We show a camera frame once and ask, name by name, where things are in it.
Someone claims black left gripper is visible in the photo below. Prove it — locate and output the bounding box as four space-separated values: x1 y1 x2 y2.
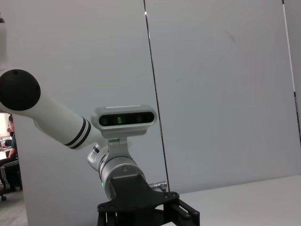
97 174 200 226

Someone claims seated person in black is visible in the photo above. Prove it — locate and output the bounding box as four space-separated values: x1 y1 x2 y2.
0 114 19 192

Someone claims left gripper cable with connectors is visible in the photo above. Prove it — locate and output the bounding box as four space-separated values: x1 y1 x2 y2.
148 180 168 192

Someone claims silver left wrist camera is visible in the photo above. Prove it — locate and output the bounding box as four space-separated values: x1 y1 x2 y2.
90 105 158 165

